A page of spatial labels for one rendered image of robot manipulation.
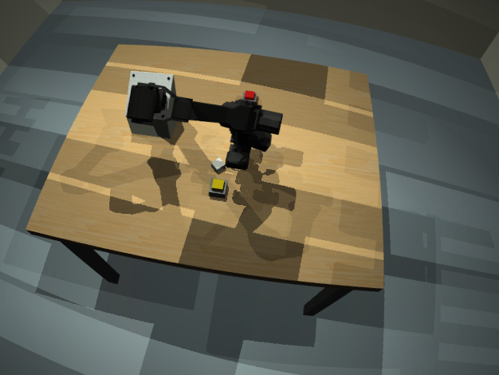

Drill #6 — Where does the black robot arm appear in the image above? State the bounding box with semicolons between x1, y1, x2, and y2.
127;82;283;152

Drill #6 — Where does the red button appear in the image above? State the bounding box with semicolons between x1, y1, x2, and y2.
242;90;257;102

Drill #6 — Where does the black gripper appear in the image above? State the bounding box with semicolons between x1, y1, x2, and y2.
225;132;252;170

